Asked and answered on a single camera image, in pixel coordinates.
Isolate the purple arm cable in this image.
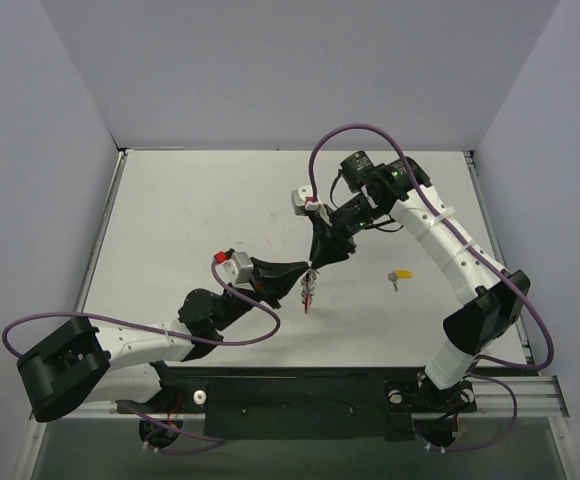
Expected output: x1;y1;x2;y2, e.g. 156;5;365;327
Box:
307;122;555;455
2;259;281;455

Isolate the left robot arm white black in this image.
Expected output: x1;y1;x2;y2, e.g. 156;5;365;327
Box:
17;250;309;423

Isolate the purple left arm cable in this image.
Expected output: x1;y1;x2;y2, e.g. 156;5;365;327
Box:
2;259;281;455

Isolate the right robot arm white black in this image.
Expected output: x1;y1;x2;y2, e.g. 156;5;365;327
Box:
292;151;530;409

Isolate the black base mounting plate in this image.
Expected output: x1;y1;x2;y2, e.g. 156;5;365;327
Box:
118;363;476;441

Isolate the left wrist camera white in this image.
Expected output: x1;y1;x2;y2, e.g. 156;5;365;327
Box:
213;249;254;285

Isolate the key with yellow tag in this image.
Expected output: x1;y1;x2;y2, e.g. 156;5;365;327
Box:
388;270;413;292

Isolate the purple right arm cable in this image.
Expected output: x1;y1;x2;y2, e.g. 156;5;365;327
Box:
307;122;555;455

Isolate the keyring bunch with coloured tags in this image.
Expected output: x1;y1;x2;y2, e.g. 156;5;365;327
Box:
300;269;318;314

